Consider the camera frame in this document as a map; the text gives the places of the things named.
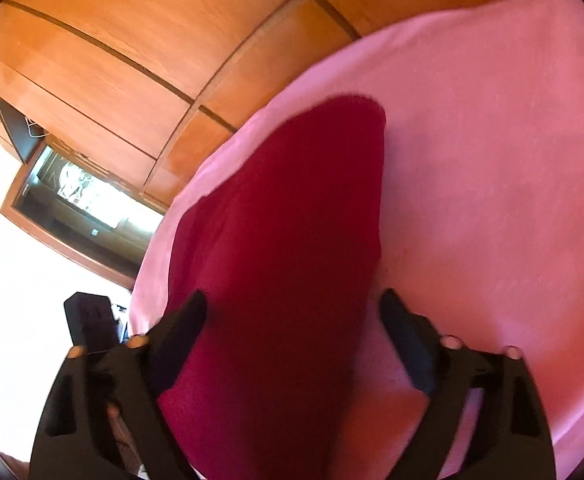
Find black box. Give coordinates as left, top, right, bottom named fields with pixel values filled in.
left=63, top=291, right=124, bottom=357

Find pink bed sheet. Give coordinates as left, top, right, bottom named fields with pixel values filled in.
left=129, top=0, right=584, bottom=480

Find wooden wardrobe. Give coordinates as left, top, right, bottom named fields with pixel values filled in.
left=0, top=0, right=579, bottom=211

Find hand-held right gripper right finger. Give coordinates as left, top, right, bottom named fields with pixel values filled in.
left=379, top=288, right=558, bottom=480

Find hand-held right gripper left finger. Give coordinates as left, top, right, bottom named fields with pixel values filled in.
left=28, top=290, right=208, bottom=480

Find red garment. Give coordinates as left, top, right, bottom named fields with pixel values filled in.
left=156, top=93, right=388, bottom=480

